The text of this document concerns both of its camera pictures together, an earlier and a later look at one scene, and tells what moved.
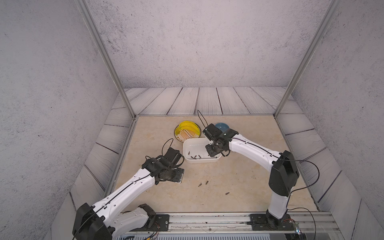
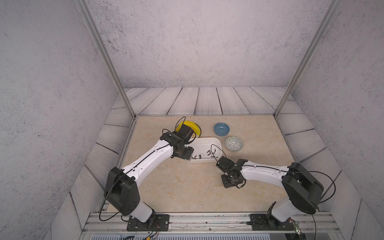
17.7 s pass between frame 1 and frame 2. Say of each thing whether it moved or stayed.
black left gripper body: moved
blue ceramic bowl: stayed
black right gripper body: moved
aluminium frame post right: stayed
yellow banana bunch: stayed
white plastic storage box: stayed
